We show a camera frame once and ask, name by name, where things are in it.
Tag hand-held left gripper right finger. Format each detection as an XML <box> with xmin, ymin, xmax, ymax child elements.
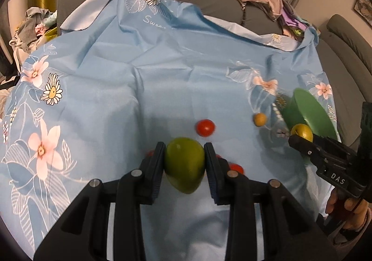
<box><xmin>203</xmin><ymin>142</ymin><xmax>339</xmax><ymax>261</ymax></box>

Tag purple garment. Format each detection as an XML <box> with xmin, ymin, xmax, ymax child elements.
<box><xmin>280</xmin><ymin>5</ymin><xmax>309</xmax><ymax>32</ymax></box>

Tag yellow-green round fruit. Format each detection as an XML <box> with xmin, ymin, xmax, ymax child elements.
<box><xmin>291</xmin><ymin>123</ymin><xmax>314</xmax><ymax>143</ymax></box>

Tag framed wall picture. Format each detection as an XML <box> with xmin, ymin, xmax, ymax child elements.
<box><xmin>353</xmin><ymin>0</ymin><xmax>372</xmax><ymax>21</ymax></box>

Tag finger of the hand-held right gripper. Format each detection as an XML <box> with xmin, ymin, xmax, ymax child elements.
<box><xmin>289</xmin><ymin>135</ymin><xmax>329</xmax><ymax>168</ymax></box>
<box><xmin>313</xmin><ymin>134</ymin><xmax>356</xmax><ymax>163</ymax></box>

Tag person's right hand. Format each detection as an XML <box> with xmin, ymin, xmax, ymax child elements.
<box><xmin>325</xmin><ymin>188</ymin><xmax>369</xmax><ymax>231</ymax></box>

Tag light blue floral cloth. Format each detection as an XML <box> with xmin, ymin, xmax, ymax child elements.
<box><xmin>0</xmin><ymin>0</ymin><xmax>339</xmax><ymax>261</ymax></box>

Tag pile of mixed clothes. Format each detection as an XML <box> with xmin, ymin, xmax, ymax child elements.
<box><xmin>9</xmin><ymin>7</ymin><xmax>59</xmax><ymax>55</ymax></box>

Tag large red tomato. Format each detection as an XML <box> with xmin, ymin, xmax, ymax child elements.
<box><xmin>195</xmin><ymin>119</ymin><xmax>216</xmax><ymax>137</ymax></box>

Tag small tan round fruit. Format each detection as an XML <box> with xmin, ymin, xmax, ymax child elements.
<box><xmin>253</xmin><ymin>113</ymin><xmax>267</xmax><ymax>127</ymax></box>

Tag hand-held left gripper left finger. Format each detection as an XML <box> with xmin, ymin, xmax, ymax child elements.
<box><xmin>33</xmin><ymin>142</ymin><xmax>166</xmax><ymax>261</ymax></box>

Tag green mango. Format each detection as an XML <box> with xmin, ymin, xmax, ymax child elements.
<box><xmin>164</xmin><ymin>137</ymin><xmax>205</xmax><ymax>194</ymax></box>

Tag white panel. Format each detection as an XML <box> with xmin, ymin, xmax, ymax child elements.
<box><xmin>7</xmin><ymin>0</ymin><xmax>28</xmax><ymax>43</ymax></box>

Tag green bowl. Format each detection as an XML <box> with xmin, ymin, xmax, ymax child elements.
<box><xmin>281</xmin><ymin>88</ymin><xmax>339</xmax><ymax>165</ymax></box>

